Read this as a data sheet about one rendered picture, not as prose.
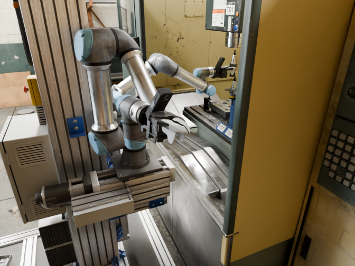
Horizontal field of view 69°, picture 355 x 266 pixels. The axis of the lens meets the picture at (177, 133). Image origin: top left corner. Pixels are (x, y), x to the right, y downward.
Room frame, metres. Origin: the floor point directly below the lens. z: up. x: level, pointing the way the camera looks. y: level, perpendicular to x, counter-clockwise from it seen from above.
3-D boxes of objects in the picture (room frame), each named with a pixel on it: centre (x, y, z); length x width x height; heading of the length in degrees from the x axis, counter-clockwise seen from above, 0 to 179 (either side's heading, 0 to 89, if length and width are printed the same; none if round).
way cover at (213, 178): (1.77, -0.16, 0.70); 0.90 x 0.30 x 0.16; 23
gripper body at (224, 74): (2.06, -0.33, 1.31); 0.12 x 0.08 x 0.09; 113
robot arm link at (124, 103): (0.87, 0.16, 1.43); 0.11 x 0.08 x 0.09; 38
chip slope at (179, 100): (2.72, -0.18, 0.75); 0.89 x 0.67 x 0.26; 113
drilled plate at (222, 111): (2.21, -0.45, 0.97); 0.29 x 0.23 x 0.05; 23
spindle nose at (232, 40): (2.11, -0.45, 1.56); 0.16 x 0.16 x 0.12
